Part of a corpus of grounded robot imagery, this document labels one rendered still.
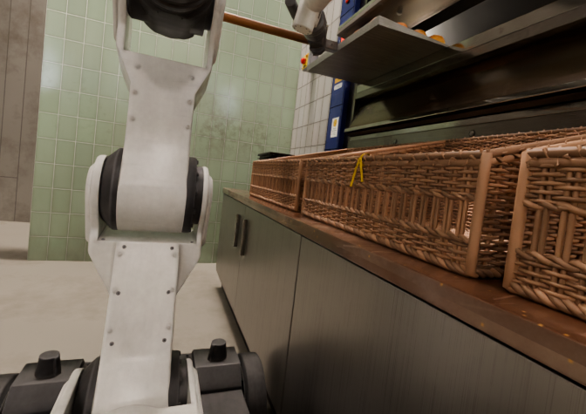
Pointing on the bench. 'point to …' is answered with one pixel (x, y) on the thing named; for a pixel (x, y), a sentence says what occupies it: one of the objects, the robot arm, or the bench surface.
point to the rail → (373, 0)
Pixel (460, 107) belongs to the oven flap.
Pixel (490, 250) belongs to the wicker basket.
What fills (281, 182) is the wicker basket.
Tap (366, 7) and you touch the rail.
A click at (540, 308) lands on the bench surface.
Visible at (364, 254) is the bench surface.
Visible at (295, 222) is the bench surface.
